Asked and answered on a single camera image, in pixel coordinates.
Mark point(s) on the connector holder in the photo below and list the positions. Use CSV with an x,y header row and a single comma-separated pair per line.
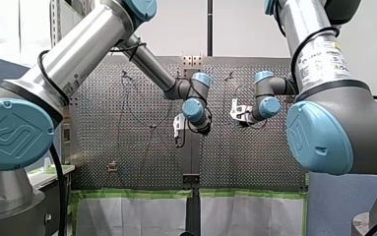
x,y
112,166

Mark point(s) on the side table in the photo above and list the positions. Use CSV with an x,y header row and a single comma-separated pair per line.
x,y
50,183

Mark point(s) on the slotted metal upright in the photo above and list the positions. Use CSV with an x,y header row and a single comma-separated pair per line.
x,y
55,23

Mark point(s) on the metal post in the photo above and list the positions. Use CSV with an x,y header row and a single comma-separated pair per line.
x,y
230,77
152,126
125,76

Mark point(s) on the black pole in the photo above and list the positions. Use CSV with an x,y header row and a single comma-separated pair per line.
x,y
210,26

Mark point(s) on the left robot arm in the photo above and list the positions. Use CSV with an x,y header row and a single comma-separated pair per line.
x,y
87,42

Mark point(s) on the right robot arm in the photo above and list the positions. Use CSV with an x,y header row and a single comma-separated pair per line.
x,y
337,131

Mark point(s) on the grey board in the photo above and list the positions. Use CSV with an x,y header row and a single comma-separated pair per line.
x,y
337,206

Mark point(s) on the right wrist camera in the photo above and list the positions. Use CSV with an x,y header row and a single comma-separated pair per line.
x,y
238,109

